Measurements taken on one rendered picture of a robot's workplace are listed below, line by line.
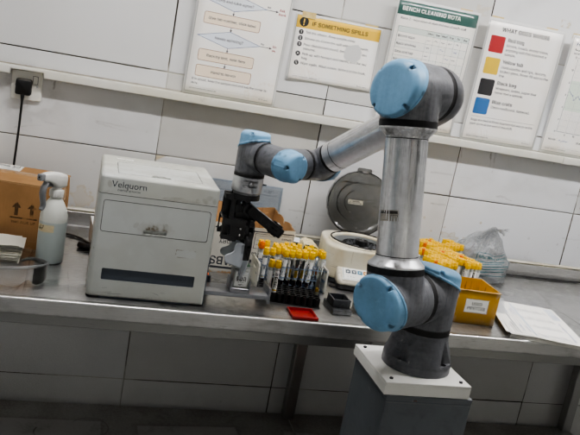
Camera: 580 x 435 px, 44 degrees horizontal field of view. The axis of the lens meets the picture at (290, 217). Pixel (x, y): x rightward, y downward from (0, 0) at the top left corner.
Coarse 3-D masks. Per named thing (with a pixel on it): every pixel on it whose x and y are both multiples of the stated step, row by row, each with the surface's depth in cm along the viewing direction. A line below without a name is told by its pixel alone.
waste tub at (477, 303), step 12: (468, 288) 215; (480, 288) 215; (492, 288) 208; (468, 300) 202; (480, 300) 203; (492, 300) 203; (456, 312) 202; (468, 312) 203; (480, 312) 204; (492, 312) 204; (480, 324) 204; (492, 324) 205
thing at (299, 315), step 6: (288, 306) 188; (288, 312) 186; (294, 312) 186; (300, 312) 187; (306, 312) 188; (312, 312) 187; (294, 318) 182; (300, 318) 182; (306, 318) 183; (312, 318) 183
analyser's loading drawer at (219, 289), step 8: (208, 288) 180; (216, 288) 182; (224, 288) 183; (232, 288) 181; (240, 288) 181; (248, 288) 182; (256, 288) 187; (264, 288) 188; (232, 296) 181; (240, 296) 182; (248, 296) 182; (256, 296) 182; (264, 296) 183
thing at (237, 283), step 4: (232, 268) 183; (236, 268) 181; (248, 268) 182; (232, 272) 183; (236, 272) 181; (248, 272) 181; (232, 276) 182; (236, 276) 181; (244, 276) 181; (248, 276) 182; (232, 280) 182; (236, 280) 181; (240, 280) 181; (244, 280) 182; (248, 280) 182; (232, 284) 181; (236, 284) 181; (240, 284) 182; (244, 284) 182; (248, 284) 182; (244, 288) 182
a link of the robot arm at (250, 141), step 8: (240, 136) 175; (248, 136) 172; (256, 136) 172; (264, 136) 173; (240, 144) 174; (248, 144) 172; (256, 144) 172; (240, 152) 174; (248, 152) 172; (240, 160) 174; (248, 160) 172; (240, 168) 174; (248, 168) 173; (248, 176) 174; (256, 176) 174
